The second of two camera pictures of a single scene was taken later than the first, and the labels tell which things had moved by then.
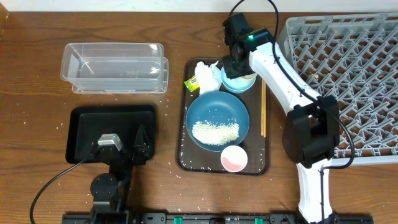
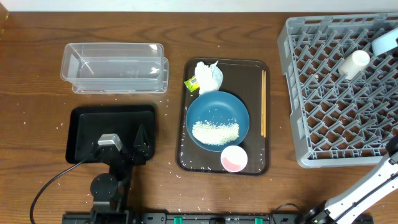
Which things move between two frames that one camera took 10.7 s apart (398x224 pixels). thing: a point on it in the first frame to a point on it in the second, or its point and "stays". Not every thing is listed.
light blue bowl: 237,85 to 385,42
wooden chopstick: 263,107 stays
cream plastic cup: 249,76 to 354,63
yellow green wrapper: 192,84 stays
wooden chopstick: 265,107 stays
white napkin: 209,78 stays
